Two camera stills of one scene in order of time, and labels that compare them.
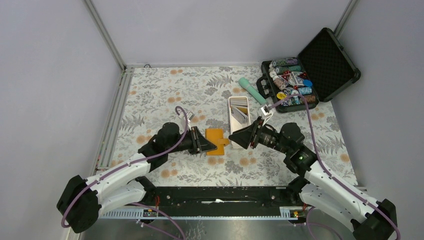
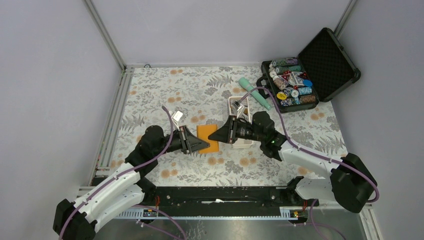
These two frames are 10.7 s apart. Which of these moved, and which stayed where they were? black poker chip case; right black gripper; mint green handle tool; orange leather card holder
Moved: orange leather card holder; right black gripper
Stayed: black poker chip case; mint green handle tool
